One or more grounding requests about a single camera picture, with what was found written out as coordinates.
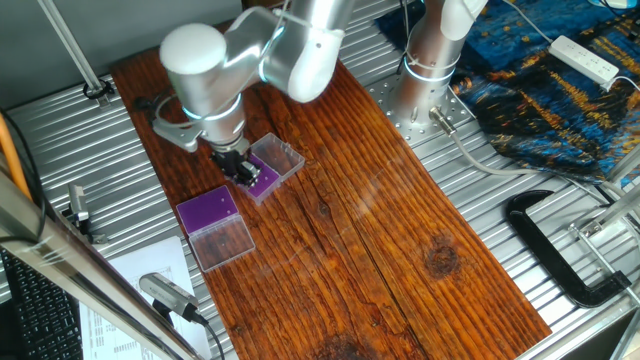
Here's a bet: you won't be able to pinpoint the black c-clamp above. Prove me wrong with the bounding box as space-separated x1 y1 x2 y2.
505 188 633 310

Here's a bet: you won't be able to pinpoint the purple pipette tip box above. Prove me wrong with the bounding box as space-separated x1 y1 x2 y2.
175 184 257 274
227 132 307 207

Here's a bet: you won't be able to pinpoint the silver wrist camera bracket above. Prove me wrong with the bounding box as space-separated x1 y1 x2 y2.
151 117 202 154

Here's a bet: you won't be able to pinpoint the grey robot cable with connector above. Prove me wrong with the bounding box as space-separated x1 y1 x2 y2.
428 105 621 201

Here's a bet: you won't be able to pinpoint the white printed paper sheets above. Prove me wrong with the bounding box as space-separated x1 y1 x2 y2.
78 235 214 360

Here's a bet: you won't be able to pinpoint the silver perforated base plate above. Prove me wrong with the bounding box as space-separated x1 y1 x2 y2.
366 73 475 148

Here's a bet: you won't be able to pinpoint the black keyboard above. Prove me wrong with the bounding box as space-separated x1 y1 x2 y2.
0 248 85 360

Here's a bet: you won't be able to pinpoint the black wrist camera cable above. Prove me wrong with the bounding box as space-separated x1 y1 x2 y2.
134 89 196 131

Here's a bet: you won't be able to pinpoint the orange tube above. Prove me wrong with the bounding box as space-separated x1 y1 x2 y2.
0 112 32 201

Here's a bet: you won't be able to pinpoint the aluminium frame profile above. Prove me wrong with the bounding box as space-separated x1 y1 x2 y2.
606 144 640 185
579 185 640 239

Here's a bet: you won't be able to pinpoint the black clamp tool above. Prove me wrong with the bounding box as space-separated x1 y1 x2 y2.
66 182 110 246

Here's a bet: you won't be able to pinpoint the shiny metal frame bar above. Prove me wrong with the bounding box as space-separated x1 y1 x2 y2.
0 159 206 360

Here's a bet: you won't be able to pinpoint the thin metal rod with foot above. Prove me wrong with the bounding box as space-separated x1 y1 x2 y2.
36 0 114 110

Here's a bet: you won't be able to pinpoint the thin black cable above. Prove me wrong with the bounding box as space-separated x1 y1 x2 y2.
0 106 47 246

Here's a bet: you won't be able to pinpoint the white power strip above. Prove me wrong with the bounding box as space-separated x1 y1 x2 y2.
548 34 621 87

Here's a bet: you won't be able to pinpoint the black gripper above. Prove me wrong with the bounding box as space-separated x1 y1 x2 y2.
211 147 263 188

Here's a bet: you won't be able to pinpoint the black cable ring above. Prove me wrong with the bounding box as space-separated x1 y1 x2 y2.
81 76 117 101

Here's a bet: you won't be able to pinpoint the brown wooden board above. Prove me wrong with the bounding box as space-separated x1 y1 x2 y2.
109 14 553 360

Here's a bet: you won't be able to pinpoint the white power cable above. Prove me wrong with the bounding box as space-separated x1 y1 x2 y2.
501 0 554 45

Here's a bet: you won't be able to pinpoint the blue patterned cloth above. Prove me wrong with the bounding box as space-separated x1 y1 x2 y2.
374 0 640 187

